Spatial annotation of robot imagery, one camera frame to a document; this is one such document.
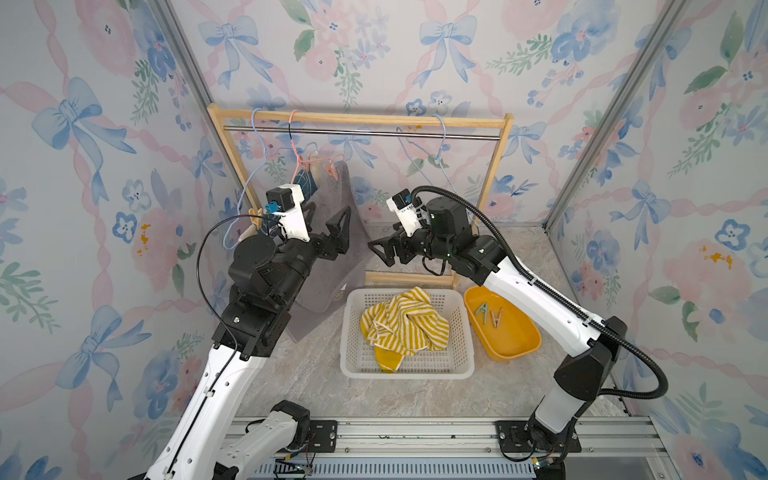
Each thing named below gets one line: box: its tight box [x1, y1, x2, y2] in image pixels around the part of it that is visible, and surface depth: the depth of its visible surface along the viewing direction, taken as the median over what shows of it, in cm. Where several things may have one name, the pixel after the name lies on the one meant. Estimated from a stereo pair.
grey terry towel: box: [287, 161, 373, 343], surface depth 92 cm
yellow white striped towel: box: [360, 286, 450, 373], surface depth 85 cm
